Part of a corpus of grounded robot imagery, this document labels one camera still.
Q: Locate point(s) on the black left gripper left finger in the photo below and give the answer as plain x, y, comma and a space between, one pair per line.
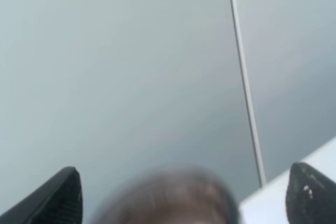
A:
58, 200

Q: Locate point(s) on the clear brown plastic bottle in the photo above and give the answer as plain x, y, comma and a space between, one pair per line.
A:
186, 195

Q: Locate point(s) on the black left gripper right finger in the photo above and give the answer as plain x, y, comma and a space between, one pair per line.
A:
310, 196

